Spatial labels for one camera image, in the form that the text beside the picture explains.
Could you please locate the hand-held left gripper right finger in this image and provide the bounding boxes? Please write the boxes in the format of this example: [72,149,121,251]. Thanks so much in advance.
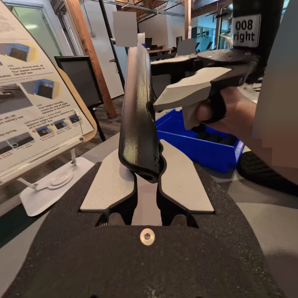
[156,140,215,219]

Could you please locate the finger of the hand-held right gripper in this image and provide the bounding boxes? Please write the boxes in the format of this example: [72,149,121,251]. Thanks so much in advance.
[152,66,233,113]

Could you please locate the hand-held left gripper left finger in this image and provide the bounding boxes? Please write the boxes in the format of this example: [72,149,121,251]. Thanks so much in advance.
[80,149,139,219]

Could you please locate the black remote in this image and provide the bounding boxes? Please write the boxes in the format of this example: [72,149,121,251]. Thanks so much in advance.
[117,44,167,183]

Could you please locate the person's right hand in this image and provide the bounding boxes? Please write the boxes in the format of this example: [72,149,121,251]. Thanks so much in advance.
[195,85,259,143]

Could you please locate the blue plastic bin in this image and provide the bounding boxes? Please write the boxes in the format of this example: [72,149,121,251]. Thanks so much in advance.
[155,108,246,174]

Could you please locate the white stand base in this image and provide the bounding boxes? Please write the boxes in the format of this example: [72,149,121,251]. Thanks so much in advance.
[18,156,96,217]

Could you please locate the instruction sheet on stand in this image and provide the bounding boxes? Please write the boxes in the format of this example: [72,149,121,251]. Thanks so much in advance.
[0,64,99,187]

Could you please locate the black mat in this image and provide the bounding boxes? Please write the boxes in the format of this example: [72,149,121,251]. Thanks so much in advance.
[236,150,298,197]

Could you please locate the black display on stand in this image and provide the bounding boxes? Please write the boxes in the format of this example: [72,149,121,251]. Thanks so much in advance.
[98,0,127,91]
[54,56,105,111]

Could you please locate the wooden pillar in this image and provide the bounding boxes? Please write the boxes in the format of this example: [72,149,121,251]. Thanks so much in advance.
[64,0,118,120]

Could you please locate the printed instruction poster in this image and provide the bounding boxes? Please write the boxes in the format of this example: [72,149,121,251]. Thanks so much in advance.
[0,0,95,174]

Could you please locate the metal wire page holder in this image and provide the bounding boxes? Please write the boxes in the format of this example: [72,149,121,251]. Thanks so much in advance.
[69,109,86,167]

